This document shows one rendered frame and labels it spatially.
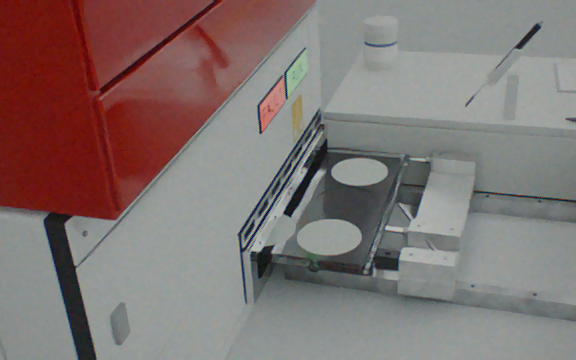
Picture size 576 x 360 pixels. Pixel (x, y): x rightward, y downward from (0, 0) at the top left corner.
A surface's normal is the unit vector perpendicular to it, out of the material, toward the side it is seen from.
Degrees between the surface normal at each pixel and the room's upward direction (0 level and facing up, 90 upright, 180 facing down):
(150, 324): 90
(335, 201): 0
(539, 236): 0
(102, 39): 90
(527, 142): 90
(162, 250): 90
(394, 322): 0
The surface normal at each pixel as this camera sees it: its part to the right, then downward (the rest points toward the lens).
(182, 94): 0.95, 0.10
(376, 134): -0.30, 0.49
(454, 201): -0.06, -0.87
